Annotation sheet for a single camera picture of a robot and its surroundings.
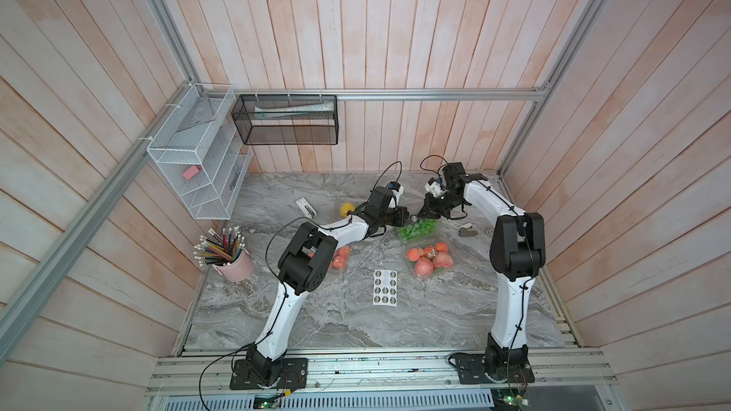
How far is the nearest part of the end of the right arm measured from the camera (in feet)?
2.85

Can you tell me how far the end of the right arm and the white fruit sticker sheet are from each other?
9.3 inches

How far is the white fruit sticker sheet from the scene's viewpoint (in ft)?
2.87

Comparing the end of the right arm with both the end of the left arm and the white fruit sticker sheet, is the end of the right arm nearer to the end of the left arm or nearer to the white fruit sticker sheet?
the end of the left arm
